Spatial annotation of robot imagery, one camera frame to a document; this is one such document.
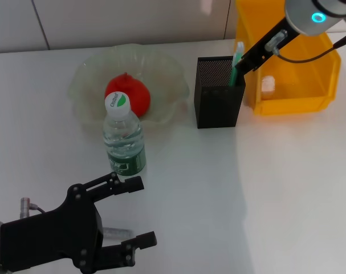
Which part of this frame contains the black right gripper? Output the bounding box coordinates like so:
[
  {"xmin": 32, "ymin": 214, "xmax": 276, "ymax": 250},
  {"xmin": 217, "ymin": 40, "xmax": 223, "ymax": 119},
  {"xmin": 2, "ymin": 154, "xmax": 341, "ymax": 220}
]
[{"xmin": 234, "ymin": 17, "xmax": 301, "ymax": 77}]

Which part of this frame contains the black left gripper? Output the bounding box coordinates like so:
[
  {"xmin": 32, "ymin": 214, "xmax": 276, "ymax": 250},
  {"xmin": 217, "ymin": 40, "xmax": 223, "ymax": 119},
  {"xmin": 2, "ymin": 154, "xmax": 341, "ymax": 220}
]
[{"xmin": 0, "ymin": 172, "xmax": 158, "ymax": 272}]

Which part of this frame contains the green utility knife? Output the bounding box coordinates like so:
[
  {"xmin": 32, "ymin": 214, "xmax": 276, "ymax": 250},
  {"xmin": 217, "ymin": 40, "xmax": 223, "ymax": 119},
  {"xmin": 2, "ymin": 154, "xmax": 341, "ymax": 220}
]
[{"xmin": 229, "ymin": 42, "xmax": 245, "ymax": 87}]

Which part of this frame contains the white paper ball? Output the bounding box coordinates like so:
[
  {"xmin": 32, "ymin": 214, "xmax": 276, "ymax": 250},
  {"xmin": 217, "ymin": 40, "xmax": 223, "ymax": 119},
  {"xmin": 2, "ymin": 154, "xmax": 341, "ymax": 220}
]
[{"xmin": 260, "ymin": 75, "xmax": 276, "ymax": 99}]

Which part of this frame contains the clear plastic water bottle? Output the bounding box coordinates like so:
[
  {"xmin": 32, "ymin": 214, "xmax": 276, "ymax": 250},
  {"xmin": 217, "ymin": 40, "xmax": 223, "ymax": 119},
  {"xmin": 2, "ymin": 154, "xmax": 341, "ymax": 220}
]
[{"xmin": 103, "ymin": 91, "xmax": 147, "ymax": 176}]

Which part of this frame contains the orange fruit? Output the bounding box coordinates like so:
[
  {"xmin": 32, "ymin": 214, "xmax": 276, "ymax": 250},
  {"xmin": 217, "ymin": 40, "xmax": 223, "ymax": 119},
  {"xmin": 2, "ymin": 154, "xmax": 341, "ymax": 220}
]
[{"xmin": 104, "ymin": 72, "xmax": 151, "ymax": 118}]

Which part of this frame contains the grey marker pen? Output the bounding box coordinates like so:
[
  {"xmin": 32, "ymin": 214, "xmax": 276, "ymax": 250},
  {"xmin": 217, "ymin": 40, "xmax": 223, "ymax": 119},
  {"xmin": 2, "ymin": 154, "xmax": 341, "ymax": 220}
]
[{"xmin": 100, "ymin": 227, "xmax": 133, "ymax": 240}]

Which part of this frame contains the black mesh pen holder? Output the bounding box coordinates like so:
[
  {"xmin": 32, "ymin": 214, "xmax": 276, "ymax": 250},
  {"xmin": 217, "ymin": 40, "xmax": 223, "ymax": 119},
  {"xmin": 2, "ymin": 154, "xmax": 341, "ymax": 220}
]
[{"xmin": 193, "ymin": 56, "xmax": 246, "ymax": 129}]

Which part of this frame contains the translucent green fruit plate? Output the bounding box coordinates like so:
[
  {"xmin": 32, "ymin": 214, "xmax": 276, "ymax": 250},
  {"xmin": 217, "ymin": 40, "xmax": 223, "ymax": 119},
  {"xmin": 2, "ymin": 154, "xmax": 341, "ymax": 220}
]
[{"xmin": 67, "ymin": 43, "xmax": 190, "ymax": 136}]

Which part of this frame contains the yellow plastic storage bin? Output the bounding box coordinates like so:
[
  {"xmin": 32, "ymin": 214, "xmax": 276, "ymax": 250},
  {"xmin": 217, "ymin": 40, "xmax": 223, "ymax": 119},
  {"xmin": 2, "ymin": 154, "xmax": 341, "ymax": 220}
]
[{"xmin": 235, "ymin": 0, "xmax": 341, "ymax": 116}]

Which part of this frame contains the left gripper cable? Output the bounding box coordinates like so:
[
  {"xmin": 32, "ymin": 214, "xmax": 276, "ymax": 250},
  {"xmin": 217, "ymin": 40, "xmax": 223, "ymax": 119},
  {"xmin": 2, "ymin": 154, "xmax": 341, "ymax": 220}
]
[{"xmin": 19, "ymin": 196, "xmax": 47, "ymax": 219}]

